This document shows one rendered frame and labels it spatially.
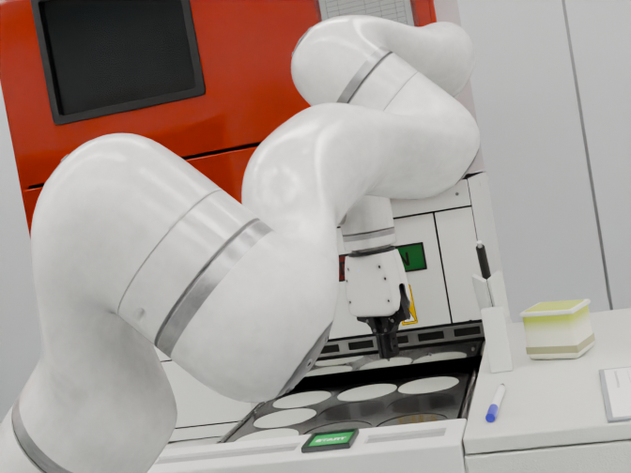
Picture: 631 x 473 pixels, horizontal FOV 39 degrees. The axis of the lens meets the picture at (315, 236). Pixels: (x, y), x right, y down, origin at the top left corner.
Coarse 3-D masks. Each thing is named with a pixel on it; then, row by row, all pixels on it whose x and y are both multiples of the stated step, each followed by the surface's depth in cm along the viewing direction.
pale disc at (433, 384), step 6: (426, 378) 150; (432, 378) 149; (438, 378) 149; (444, 378) 148; (450, 378) 147; (408, 384) 148; (414, 384) 148; (420, 384) 147; (426, 384) 146; (432, 384) 145; (438, 384) 145; (444, 384) 144; (450, 384) 143; (402, 390) 145; (408, 390) 144; (414, 390) 143; (420, 390) 143; (426, 390) 142; (432, 390) 141
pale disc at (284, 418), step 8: (304, 408) 144; (264, 416) 144; (272, 416) 143; (280, 416) 142; (288, 416) 141; (296, 416) 140; (304, 416) 139; (312, 416) 138; (256, 424) 139; (264, 424) 138; (272, 424) 137; (280, 424) 137; (288, 424) 136
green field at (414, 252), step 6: (414, 246) 154; (420, 246) 154; (402, 252) 155; (408, 252) 155; (414, 252) 155; (420, 252) 154; (402, 258) 155; (408, 258) 155; (414, 258) 155; (420, 258) 154; (408, 264) 155; (414, 264) 155; (420, 264) 154
